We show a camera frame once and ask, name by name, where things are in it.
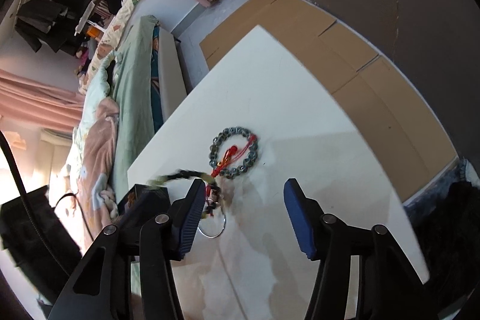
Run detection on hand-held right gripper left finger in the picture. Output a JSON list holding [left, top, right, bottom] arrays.
[[47, 178, 206, 320]]

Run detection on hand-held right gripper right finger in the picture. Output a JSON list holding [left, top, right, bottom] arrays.
[[284, 178, 430, 320]]

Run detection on silver bangle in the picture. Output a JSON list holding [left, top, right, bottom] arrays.
[[198, 213, 227, 239]]

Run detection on dark braided bracelet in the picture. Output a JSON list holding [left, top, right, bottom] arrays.
[[146, 170, 226, 220]]

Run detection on black jewelry box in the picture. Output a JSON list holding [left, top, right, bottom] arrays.
[[117, 183, 171, 231]]

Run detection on green bead bracelet red cord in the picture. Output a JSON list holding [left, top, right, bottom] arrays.
[[208, 126, 260, 179]]

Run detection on pink floral blanket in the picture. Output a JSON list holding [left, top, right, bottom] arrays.
[[49, 97, 121, 243]]

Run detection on dark cloth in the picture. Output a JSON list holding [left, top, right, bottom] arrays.
[[0, 185, 81, 283]]

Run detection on white bed base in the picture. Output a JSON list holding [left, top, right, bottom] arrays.
[[152, 25, 188, 134]]

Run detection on black fluffy cloth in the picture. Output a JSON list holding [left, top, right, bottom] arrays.
[[403, 159, 480, 291]]

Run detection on pale floral quilt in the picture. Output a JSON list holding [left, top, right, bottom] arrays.
[[65, 52, 121, 178]]

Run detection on flattened cardboard sheets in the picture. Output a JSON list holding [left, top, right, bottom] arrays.
[[199, 0, 460, 204]]

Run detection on white folding rack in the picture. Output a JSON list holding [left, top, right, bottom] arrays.
[[74, 0, 104, 38]]

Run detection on dark hanging clothes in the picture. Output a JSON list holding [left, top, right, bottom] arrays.
[[15, 0, 94, 53]]

